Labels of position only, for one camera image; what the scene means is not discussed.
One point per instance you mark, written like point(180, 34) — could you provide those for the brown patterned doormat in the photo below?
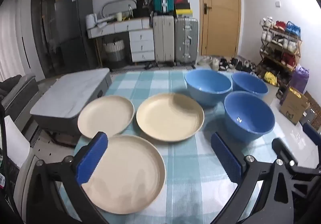
point(312, 98)

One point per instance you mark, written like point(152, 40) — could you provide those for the white sheet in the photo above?
point(16, 143)

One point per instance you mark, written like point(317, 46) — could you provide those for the yellow and black box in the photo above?
point(184, 12)

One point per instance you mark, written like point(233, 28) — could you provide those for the white candle jar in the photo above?
point(119, 16)

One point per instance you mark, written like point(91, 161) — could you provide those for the wooden door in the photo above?
point(220, 25)

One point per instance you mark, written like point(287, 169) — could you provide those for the cardboard box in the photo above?
point(292, 108)

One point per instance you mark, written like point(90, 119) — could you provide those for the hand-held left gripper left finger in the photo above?
point(92, 156)

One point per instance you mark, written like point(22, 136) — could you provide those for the purple plastic bag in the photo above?
point(299, 78)

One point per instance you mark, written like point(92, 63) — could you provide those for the silver suitcase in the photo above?
point(185, 38)

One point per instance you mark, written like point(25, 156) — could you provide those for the grey fridge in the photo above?
point(72, 28)

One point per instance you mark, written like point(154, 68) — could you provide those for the beige suitcase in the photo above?
point(163, 38)

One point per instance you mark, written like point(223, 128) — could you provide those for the grey sofa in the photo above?
point(17, 93)

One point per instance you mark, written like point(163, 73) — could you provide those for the white desk appliance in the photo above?
point(91, 20)

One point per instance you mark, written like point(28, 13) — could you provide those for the pile of loose shoes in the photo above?
point(225, 63)

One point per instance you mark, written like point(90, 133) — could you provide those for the grey marble coffee table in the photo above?
point(65, 98)

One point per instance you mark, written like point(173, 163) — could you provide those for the blue bowl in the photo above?
point(208, 93)
point(248, 116)
point(250, 86)

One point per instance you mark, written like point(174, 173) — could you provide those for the woven basket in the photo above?
point(114, 51)

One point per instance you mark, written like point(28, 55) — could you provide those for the patterned rug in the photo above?
point(50, 143)

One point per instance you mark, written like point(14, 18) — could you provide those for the yellow plastic bag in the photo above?
point(269, 77)

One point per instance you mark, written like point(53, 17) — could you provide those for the white curtain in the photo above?
point(15, 45)

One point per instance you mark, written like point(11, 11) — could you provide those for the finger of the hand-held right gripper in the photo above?
point(312, 131)
point(280, 150)

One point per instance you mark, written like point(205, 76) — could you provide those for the wooden shoe rack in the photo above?
point(298, 48)

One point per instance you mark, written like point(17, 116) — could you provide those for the black bag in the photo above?
point(141, 8)

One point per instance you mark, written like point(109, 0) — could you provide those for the oval mirror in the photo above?
point(117, 5)

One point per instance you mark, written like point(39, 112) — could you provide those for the teal checked tablecloth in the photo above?
point(185, 163)

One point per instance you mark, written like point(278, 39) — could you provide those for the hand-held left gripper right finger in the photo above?
point(225, 158)

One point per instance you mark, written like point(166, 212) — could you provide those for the white desk with drawers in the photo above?
point(141, 43)

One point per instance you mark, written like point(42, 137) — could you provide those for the beige round plate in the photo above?
point(170, 118)
point(130, 176)
point(105, 116)

